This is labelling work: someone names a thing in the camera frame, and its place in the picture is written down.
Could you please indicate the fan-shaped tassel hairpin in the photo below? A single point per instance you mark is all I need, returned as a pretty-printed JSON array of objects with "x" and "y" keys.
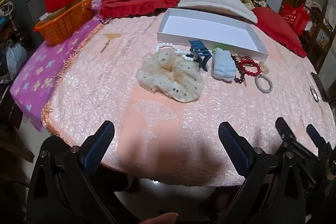
[{"x": 111, "y": 36}]

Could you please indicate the light blue fluffy scrunchie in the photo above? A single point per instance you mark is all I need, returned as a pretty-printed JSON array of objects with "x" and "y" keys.
[{"x": 223, "y": 66}]

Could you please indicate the cream dotted scrunchie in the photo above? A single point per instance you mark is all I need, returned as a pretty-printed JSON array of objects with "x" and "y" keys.
[{"x": 155, "y": 77}]

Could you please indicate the orange plastic basket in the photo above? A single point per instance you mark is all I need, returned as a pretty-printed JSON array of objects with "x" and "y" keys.
[{"x": 63, "y": 24}]

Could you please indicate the purple floral mattress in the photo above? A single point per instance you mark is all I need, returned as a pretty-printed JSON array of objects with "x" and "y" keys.
[{"x": 39, "y": 74}]

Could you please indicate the white shallow box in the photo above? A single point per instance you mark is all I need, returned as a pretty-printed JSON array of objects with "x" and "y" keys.
[{"x": 210, "y": 29}]

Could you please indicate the red shopping bag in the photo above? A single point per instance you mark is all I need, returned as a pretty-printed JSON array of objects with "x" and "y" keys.
[{"x": 294, "y": 16}]

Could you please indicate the red ruffled pillow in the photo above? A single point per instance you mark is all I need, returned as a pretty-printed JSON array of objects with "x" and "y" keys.
[{"x": 136, "y": 1}]

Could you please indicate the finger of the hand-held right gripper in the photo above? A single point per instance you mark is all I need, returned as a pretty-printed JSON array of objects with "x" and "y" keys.
[
  {"x": 286, "y": 132},
  {"x": 316, "y": 136}
]

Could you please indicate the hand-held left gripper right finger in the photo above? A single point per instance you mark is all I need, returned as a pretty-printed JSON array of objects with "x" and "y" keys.
[{"x": 233, "y": 145}]

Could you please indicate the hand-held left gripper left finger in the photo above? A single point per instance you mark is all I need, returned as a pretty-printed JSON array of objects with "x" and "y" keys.
[{"x": 98, "y": 145}]

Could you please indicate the blue hair claw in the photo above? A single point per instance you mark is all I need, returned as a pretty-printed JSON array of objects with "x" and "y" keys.
[{"x": 202, "y": 54}]

